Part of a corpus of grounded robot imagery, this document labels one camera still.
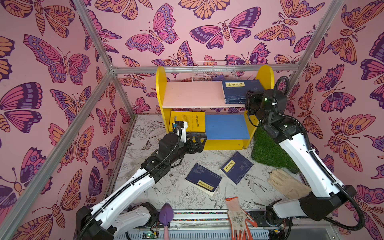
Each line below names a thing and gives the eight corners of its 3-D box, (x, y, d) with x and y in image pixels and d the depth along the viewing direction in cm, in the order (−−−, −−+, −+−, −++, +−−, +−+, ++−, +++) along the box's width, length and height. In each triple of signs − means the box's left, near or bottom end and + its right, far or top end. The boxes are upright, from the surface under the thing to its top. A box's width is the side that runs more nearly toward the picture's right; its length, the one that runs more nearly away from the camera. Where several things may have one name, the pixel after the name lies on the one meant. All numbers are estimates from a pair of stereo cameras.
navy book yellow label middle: (220, 170, 92) (220, 169, 91) (236, 152, 100) (237, 151, 98) (236, 185, 87) (237, 183, 85) (252, 165, 94) (254, 163, 93)
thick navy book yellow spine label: (185, 180, 89) (185, 179, 86) (195, 164, 95) (195, 162, 93) (213, 197, 82) (213, 196, 80) (222, 179, 89) (222, 177, 86)
